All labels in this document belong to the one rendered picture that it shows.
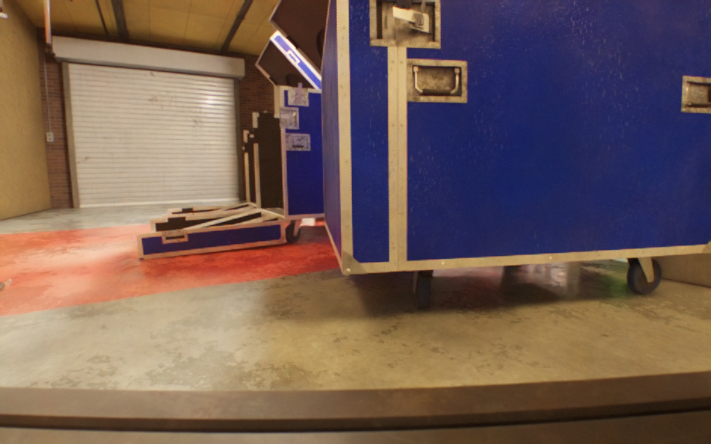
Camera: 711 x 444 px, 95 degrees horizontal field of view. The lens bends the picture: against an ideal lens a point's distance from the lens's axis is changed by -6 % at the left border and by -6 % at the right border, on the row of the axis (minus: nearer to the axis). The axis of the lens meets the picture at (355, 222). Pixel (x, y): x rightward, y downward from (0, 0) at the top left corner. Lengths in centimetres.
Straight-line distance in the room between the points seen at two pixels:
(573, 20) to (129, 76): 777
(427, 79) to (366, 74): 15
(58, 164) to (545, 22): 796
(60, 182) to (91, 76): 203
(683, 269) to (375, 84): 137
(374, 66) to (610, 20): 66
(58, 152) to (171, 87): 237
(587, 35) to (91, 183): 780
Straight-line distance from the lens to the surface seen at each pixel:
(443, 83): 95
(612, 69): 121
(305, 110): 225
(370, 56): 91
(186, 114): 814
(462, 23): 100
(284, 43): 356
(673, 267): 179
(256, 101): 856
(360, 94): 88
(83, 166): 809
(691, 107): 140
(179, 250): 212
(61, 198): 826
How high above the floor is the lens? 39
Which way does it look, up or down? 7 degrees down
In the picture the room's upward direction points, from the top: 1 degrees counter-clockwise
